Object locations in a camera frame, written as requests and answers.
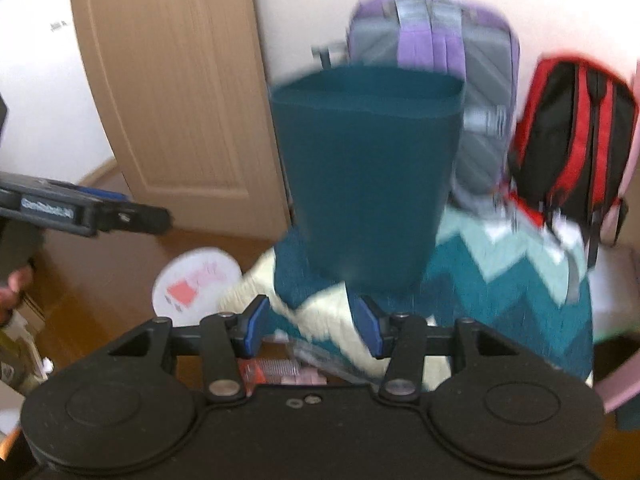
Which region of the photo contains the dark metal rod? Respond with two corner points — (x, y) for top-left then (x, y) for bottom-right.
(311, 41), (351, 70)

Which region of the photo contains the printed green packet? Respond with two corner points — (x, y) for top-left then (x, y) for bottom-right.
(0, 310), (53, 401)

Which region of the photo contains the light wooden door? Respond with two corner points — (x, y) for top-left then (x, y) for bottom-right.
(65, 0), (293, 241)

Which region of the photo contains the person's left hand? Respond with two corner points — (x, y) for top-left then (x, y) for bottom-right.
(0, 266), (35, 325)

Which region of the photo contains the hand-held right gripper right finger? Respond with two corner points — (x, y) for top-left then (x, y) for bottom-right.
(359, 295), (522, 404)

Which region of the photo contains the red black backpack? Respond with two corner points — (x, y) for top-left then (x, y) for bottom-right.
(502, 51), (640, 271)

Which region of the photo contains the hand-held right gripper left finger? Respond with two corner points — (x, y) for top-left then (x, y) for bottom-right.
(107, 295), (271, 404)

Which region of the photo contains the clear red snack wrapper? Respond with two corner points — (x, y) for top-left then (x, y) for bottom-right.
(237, 336), (351, 387)

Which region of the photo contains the pink furniture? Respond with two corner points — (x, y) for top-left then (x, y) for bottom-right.
(594, 60), (640, 432)

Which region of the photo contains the teal plastic trash bin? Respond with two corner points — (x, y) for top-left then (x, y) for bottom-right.
(269, 64), (469, 294)

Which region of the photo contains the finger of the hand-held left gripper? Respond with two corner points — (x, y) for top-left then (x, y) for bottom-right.
(96, 200), (174, 236)

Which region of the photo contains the purple grey backpack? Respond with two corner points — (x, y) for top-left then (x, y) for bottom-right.
(311, 0), (521, 218)

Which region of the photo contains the white round paper disc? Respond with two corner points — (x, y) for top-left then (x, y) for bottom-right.
(151, 245), (242, 329)

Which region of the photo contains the teal chevron quilted blanket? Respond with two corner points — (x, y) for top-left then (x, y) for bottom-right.
(217, 207), (595, 393)

